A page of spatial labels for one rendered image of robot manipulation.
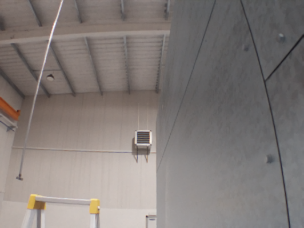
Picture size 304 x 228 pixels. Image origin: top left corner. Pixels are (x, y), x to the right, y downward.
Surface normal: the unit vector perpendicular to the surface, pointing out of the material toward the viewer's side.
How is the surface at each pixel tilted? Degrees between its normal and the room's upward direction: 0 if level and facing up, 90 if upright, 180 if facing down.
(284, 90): 90
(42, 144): 90
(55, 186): 90
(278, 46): 90
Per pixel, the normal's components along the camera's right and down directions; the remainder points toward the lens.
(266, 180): -1.00, -0.02
